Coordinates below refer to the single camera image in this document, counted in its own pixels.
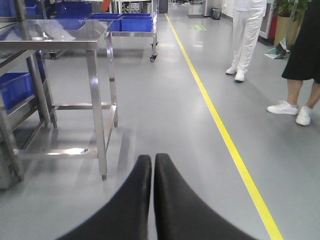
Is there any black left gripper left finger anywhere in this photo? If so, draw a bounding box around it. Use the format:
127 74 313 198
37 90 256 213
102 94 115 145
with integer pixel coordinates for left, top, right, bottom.
60 155 152 240

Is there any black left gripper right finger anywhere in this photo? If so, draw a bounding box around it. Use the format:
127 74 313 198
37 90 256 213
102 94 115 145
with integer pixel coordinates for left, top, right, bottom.
153 153 253 240

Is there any blue bin lower left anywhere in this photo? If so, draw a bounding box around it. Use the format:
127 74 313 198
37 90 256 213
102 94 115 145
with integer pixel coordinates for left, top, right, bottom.
0 72 34 111

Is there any person in black shorts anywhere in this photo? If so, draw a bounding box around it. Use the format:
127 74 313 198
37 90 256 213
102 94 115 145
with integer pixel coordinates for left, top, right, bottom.
266 0 320 126

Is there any blue bin on cart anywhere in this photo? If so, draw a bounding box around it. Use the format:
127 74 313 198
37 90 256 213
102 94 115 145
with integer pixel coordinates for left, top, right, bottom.
86 13 153 32

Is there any steel wheeled cart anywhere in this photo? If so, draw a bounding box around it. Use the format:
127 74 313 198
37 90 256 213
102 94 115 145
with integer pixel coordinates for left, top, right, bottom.
51 0 159 63

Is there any stainless steel table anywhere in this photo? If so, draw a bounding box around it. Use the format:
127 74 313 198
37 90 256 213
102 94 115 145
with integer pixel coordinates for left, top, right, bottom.
0 19 118 180

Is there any grey trash can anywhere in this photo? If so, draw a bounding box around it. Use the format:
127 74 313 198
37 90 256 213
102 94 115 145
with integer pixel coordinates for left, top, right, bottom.
212 8 222 20

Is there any person in white clothes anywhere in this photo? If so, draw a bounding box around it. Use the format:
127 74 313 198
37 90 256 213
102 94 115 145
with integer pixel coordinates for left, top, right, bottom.
225 0 267 82

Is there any potted green plant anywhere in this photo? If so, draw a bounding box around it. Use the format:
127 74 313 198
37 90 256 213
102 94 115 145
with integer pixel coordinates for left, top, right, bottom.
273 0 311 50

